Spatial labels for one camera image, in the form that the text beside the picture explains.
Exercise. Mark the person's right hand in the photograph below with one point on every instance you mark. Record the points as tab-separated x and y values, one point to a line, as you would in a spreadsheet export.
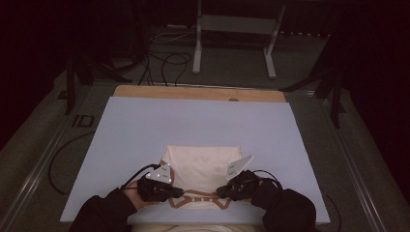
249	200

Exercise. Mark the light blue mat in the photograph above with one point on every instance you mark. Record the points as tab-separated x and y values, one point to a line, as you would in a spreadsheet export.
161	129

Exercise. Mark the person's left hand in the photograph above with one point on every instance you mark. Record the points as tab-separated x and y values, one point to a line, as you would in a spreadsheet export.
135	198

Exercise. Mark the black rectangular floor bracket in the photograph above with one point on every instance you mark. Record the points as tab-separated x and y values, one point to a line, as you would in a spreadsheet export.
77	121

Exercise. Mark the person's beige clothing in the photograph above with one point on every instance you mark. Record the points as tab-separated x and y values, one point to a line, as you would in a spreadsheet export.
193	228

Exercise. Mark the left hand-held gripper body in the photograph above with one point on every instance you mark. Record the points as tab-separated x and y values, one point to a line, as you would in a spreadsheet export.
154	191

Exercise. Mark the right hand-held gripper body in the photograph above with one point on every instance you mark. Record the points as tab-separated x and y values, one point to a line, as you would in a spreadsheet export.
241	187

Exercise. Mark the white metal stand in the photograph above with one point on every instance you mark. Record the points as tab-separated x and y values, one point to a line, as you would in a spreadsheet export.
238	24

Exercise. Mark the black metal stand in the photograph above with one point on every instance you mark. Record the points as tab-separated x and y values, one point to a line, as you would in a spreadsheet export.
70	87
336	96

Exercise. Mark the cream baby bodysuit brown trim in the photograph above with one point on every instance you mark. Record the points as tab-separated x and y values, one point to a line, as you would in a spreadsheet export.
199	167

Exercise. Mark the metal frame rail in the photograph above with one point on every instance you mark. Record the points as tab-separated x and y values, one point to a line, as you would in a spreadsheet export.
351	161
32	180

